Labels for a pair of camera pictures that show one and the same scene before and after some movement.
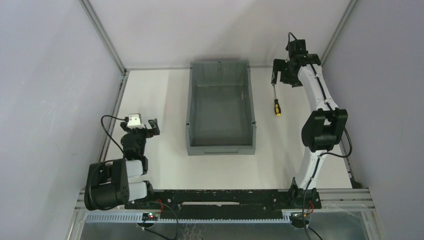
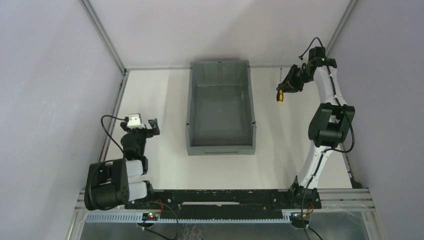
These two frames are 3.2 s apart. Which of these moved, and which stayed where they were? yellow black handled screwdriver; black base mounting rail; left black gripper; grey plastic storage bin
Moved: yellow black handled screwdriver
Stayed: grey plastic storage bin; left black gripper; black base mounting rail
